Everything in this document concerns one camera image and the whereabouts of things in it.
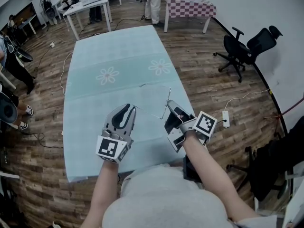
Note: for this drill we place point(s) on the table with checkered cloth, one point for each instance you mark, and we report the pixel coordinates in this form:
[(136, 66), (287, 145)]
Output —
[(190, 8)]

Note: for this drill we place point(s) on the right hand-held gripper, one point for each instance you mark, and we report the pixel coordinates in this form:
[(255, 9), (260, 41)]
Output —
[(205, 123)]

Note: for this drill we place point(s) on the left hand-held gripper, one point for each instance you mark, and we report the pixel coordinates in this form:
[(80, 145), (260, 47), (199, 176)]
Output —
[(107, 148)]

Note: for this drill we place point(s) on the small white power strip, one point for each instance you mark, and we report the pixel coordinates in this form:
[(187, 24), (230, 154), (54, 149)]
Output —
[(52, 44)]

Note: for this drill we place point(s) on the black box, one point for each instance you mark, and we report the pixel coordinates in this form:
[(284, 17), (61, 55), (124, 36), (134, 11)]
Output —
[(190, 172)]

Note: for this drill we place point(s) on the red coat stand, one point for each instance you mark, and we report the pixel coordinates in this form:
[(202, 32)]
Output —
[(280, 115)]

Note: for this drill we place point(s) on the white table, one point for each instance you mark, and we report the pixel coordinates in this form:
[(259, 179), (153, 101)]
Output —
[(85, 7)]

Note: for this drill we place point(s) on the black office chair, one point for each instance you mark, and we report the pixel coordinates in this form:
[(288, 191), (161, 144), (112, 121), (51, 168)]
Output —
[(235, 46), (273, 170)]

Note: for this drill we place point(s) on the person's grey shirt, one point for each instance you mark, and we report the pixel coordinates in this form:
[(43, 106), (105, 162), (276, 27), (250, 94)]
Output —
[(166, 198)]

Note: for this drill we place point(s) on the light blue floral tablecloth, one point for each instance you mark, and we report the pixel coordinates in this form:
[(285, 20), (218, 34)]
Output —
[(111, 49)]

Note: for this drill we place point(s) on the person's left forearm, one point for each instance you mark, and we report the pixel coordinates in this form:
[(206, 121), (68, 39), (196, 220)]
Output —
[(102, 189)]

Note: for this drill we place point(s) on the person's right forearm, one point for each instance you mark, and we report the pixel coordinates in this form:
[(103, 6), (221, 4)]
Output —
[(209, 170)]

